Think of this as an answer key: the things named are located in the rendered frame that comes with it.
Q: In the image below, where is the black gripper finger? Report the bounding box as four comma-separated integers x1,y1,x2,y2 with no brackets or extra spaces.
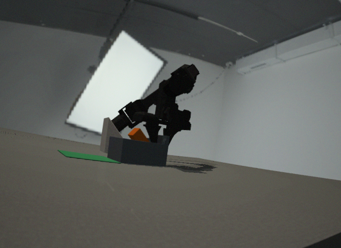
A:
143,124,161,143
163,128,181,144

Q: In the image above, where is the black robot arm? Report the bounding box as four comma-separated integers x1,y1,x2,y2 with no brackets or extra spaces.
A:
111,64,199,132

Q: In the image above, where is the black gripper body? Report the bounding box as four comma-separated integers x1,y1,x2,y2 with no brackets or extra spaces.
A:
132,97,191,130

